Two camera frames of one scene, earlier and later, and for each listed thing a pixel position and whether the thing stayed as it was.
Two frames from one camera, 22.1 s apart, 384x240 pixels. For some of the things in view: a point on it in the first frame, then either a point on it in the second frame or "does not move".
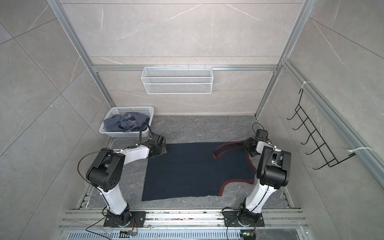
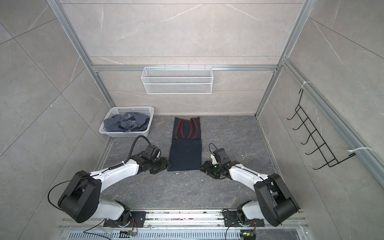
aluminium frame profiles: x=315 y=99 does not move
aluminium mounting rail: x=79 y=218 does not move
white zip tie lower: x=351 y=150 does not move
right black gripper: x=248 y=142 -> x=207 y=169
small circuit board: x=127 y=234 does not move
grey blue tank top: x=127 y=122 does not move
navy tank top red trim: x=193 y=169 -> x=185 y=152
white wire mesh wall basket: x=177 y=80 does not move
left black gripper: x=164 y=148 -> x=166 y=164
